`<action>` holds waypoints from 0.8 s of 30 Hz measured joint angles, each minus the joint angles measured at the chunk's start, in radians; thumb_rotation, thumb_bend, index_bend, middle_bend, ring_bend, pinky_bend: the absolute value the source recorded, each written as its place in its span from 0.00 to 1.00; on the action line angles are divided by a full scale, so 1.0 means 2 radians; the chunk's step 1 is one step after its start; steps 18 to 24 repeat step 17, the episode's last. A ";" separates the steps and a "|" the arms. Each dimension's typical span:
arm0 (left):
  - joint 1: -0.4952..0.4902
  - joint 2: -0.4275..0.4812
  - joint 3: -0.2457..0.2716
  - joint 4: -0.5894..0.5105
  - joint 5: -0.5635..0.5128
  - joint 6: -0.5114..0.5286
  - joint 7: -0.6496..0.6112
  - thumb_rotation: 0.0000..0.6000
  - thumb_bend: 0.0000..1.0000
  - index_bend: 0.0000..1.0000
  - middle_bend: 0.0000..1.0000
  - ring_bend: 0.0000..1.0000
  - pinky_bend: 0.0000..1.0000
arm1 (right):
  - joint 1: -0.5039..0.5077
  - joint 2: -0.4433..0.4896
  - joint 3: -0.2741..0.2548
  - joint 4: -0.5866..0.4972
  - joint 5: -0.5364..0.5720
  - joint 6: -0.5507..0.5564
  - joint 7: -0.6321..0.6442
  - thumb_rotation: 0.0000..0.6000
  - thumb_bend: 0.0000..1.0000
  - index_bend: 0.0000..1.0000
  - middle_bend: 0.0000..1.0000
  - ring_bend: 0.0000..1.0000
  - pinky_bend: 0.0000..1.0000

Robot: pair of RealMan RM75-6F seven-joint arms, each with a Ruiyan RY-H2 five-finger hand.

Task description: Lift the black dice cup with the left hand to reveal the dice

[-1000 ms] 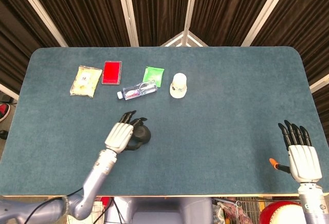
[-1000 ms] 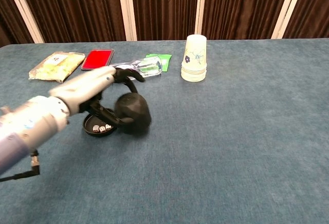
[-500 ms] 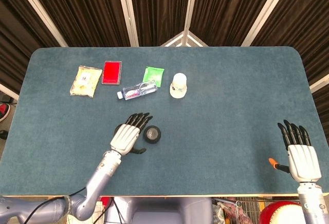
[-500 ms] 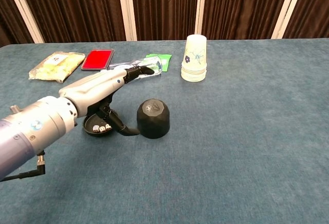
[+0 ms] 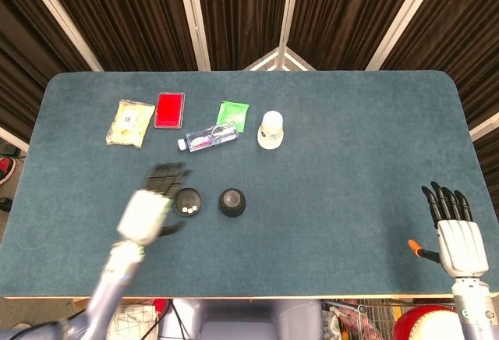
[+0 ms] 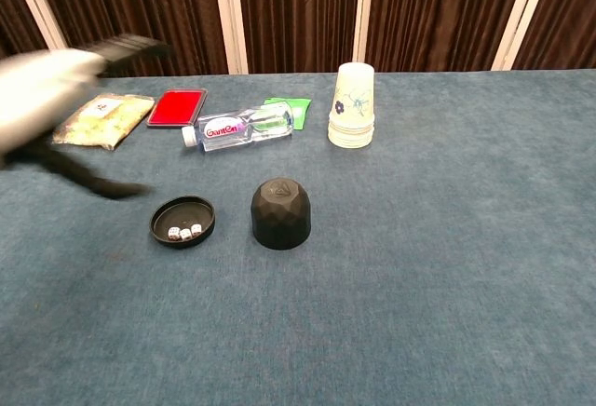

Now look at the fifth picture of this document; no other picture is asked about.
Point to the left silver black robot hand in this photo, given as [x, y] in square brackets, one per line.
[144, 215]

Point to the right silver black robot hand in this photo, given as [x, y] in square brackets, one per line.
[460, 246]

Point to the black round lid with pills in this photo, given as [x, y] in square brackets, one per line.
[188, 198]

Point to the black faceted dome object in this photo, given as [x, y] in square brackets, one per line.
[232, 203]

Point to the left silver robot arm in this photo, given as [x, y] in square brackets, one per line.
[105, 289]

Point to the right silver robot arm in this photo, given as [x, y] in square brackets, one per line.
[473, 305]

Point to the clear bag of yellow snacks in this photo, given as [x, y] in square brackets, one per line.
[128, 123]

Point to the clear plastic water bottle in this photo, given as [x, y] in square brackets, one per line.
[210, 137]

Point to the white plastic bag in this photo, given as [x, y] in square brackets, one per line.
[132, 322]

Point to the red ink pad case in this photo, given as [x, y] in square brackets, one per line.
[169, 110]

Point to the green foil packet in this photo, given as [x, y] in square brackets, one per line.
[234, 113]

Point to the blue felt table cover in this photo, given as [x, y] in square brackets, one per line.
[331, 199]

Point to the grey robot torso base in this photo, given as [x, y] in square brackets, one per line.
[241, 320]

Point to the red and black shoe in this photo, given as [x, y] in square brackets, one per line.
[4, 168]

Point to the stack of floral paper cups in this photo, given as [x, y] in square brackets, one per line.
[270, 133]

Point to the brown curtain panel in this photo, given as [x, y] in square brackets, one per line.
[241, 12]
[19, 63]
[468, 43]
[343, 12]
[124, 16]

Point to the white partition frame post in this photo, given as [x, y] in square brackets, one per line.
[193, 16]
[62, 16]
[287, 8]
[401, 16]

